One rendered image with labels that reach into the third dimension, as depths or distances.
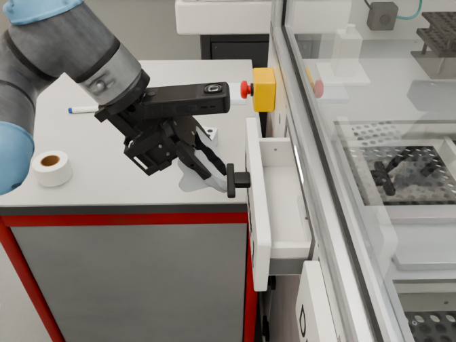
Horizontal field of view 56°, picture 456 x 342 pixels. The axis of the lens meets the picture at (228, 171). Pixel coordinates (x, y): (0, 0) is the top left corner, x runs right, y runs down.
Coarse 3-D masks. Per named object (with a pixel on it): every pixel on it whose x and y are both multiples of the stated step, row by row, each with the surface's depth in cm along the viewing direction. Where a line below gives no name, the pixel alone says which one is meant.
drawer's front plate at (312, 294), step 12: (312, 264) 51; (312, 276) 50; (300, 288) 55; (312, 288) 48; (324, 288) 48; (300, 300) 55; (312, 300) 47; (324, 300) 47; (300, 312) 55; (312, 312) 47; (324, 312) 46; (312, 324) 47; (324, 324) 45; (300, 336) 55; (312, 336) 47; (324, 336) 44
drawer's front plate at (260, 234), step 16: (256, 128) 73; (256, 144) 69; (256, 160) 66; (256, 176) 63; (256, 192) 60; (256, 208) 58; (256, 224) 56; (256, 240) 55; (256, 256) 55; (256, 272) 57; (256, 288) 60
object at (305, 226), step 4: (300, 196) 71; (300, 200) 71; (300, 204) 70; (304, 204) 70; (300, 208) 69; (304, 208) 69; (300, 212) 69; (304, 212) 69; (300, 216) 69; (304, 216) 68; (304, 220) 67; (304, 224) 67; (308, 224) 67; (304, 228) 66; (308, 228) 66; (304, 232) 66; (308, 232) 65; (304, 236) 66; (308, 236) 65; (308, 240) 64
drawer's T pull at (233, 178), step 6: (228, 168) 67; (228, 174) 66; (234, 174) 66; (240, 174) 66; (246, 174) 66; (228, 180) 65; (234, 180) 65; (240, 180) 65; (246, 180) 65; (228, 186) 64; (234, 186) 64; (240, 186) 65; (246, 186) 65; (228, 192) 63; (234, 192) 63
